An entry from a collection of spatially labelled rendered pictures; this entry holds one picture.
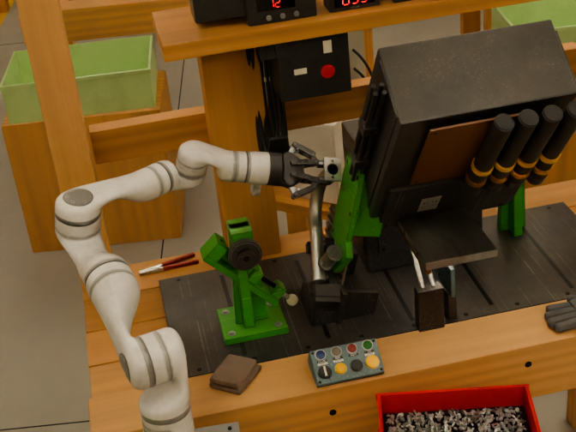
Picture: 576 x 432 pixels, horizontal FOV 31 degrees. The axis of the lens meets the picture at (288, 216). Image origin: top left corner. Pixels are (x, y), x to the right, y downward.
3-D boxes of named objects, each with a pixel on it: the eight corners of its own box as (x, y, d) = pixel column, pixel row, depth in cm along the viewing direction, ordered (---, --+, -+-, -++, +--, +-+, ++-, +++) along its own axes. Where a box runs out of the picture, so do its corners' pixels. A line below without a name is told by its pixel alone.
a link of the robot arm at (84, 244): (49, 231, 218) (87, 309, 200) (49, 193, 212) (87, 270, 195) (92, 223, 222) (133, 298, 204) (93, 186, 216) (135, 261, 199)
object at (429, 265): (497, 261, 225) (497, 249, 224) (425, 275, 223) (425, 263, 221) (437, 181, 259) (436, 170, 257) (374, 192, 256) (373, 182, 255)
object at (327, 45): (352, 92, 248) (348, 31, 241) (282, 104, 246) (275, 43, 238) (339, 73, 259) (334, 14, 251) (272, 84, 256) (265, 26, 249)
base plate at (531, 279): (639, 290, 249) (640, 282, 248) (179, 386, 234) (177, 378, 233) (563, 207, 285) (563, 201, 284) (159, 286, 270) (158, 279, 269)
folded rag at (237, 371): (231, 361, 236) (230, 351, 235) (262, 369, 233) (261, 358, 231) (208, 388, 229) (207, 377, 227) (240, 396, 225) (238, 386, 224)
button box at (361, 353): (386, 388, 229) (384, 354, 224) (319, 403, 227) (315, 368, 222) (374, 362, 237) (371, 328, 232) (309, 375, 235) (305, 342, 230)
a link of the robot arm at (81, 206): (147, 149, 227) (145, 182, 232) (45, 193, 210) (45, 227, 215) (176, 169, 222) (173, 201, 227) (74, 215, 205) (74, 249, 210)
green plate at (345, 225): (377, 259, 240) (396, 176, 230) (342, 258, 238) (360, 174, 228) (363, 235, 249) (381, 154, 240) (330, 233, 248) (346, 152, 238)
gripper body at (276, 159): (267, 181, 233) (309, 183, 235) (267, 145, 235) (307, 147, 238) (259, 191, 240) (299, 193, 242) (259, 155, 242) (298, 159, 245)
